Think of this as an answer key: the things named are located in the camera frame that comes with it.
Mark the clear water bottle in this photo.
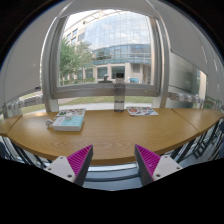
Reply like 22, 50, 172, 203
114, 78, 126, 112

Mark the colourful sticker sheet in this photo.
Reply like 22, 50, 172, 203
127, 106, 157, 116

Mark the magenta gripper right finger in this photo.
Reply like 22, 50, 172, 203
134, 144, 184, 187

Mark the white roller blind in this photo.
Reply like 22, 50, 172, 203
0, 0, 67, 107

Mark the grey window frame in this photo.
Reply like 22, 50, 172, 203
41, 0, 167, 112

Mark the teal and white book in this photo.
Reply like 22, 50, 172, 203
53, 108, 86, 131

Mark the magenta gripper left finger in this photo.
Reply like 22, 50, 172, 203
44, 144, 94, 187

